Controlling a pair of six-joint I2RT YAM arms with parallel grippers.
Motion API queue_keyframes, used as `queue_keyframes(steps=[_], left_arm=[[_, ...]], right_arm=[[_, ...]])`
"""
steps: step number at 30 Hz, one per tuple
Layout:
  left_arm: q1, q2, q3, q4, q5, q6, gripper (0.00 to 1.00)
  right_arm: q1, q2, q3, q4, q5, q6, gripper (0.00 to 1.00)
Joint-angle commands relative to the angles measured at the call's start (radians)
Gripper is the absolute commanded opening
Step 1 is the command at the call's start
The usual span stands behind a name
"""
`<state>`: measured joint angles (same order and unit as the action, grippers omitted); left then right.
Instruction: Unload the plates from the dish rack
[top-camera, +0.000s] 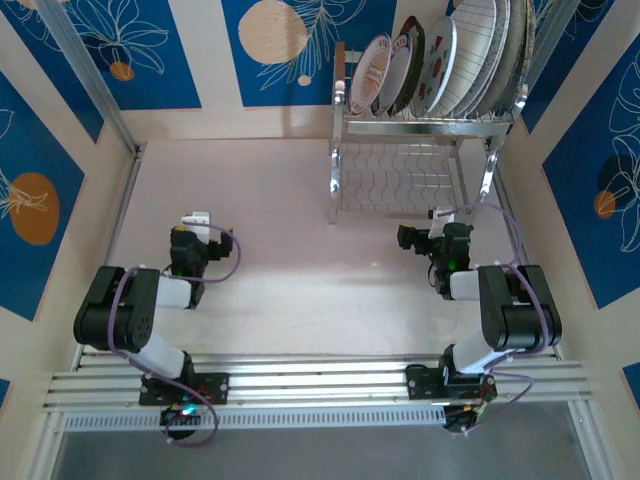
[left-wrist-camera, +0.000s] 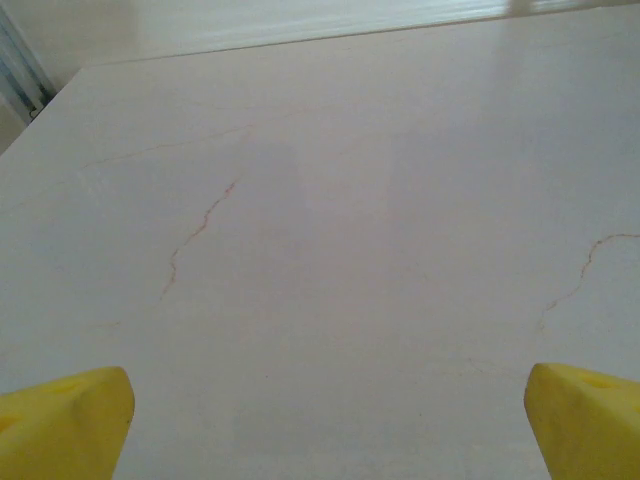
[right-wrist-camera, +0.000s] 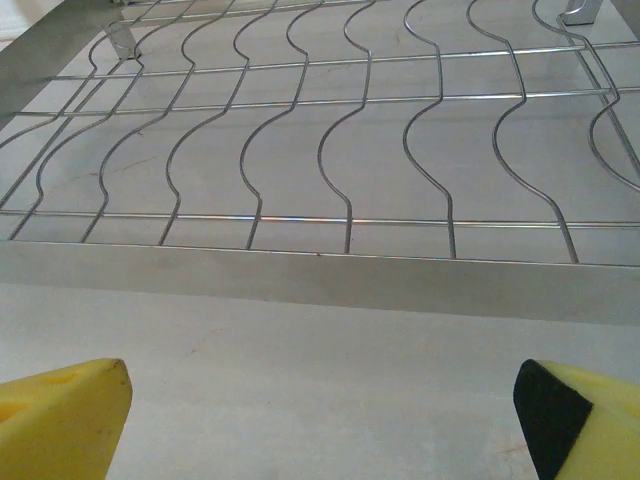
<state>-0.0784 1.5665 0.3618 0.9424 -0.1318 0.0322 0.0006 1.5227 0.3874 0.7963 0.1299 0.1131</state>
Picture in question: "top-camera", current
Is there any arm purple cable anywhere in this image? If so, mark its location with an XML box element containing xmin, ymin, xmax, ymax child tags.
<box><xmin>107</xmin><ymin>223</ymin><xmax>242</xmax><ymax>447</ymax></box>
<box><xmin>449</xmin><ymin>202</ymin><xmax>551</xmax><ymax>431</ymax></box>

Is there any orange sunburst print plate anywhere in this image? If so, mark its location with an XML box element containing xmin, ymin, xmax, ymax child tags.
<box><xmin>348</xmin><ymin>33</ymin><xmax>393</xmax><ymax>116</ymax></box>

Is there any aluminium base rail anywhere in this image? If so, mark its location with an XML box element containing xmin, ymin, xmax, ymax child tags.
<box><xmin>42</xmin><ymin>352</ymin><xmax>594</xmax><ymax>416</ymax></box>

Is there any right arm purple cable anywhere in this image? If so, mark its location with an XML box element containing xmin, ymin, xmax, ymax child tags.
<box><xmin>449</xmin><ymin>202</ymin><xmax>551</xmax><ymax>431</ymax></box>

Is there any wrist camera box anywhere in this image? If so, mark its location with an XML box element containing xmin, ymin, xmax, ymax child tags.
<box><xmin>179</xmin><ymin>210</ymin><xmax>213</xmax><ymax>237</ymax></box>
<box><xmin>428</xmin><ymin>206</ymin><xmax>455</xmax><ymax>240</ymax></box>

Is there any white slotted cable duct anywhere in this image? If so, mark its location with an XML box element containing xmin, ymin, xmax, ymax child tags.
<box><xmin>62</xmin><ymin>409</ymin><xmax>449</xmax><ymax>432</ymax></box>

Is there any grey stoneware plate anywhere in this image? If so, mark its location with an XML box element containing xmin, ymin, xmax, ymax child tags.
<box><xmin>477</xmin><ymin>0</ymin><xmax>529</xmax><ymax>119</ymax></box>

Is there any blue grid line plate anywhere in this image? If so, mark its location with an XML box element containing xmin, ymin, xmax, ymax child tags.
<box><xmin>438</xmin><ymin>0</ymin><xmax>498</xmax><ymax>119</ymax></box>

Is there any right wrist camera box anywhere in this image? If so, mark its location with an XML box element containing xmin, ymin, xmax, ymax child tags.
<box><xmin>428</xmin><ymin>206</ymin><xmax>455</xmax><ymax>240</ymax></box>

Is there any aluminium frame post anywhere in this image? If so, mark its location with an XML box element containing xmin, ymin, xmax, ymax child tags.
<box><xmin>517</xmin><ymin>0</ymin><xmax>584</xmax><ymax>89</ymax></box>
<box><xmin>37</xmin><ymin>0</ymin><xmax>144</xmax><ymax>157</ymax></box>

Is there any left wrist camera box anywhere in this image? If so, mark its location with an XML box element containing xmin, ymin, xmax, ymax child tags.
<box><xmin>179</xmin><ymin>210</ymin><xmax>213</xmax><ymax>237</ymax></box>

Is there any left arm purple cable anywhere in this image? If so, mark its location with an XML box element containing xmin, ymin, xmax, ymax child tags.
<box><xmin>107</xmin><ymin>223</ymin><xmax>242</xmax><ymax>447</ymax></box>

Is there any aluminium side rail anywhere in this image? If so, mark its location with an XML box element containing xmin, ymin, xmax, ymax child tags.
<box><xmin>497</xmin><ymin>162</ymin><xmax>564</xmax><ymax>361</ymax></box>
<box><xmin>72</xmin><ymin>149</ymin><xmax>144</xmax><ymax>374</ymax></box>

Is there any fruit print plate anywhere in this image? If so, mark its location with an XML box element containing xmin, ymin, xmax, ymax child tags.
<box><xmin>410</xmin><ymin>15</ymin><xmax>458</xmax><ymax>118</ymax></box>

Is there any steel dish rack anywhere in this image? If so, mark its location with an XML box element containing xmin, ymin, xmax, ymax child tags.
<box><xmin>327</xmin><ymin>42</ymin><xmax>530</xmax><ymax>229</ymax></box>

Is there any dark brown rimmed plate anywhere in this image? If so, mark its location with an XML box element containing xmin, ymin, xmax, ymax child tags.
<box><xmin>387</xmin><ymin>15</ymin><xmax>427</xmax><ymax>117</ymax></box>

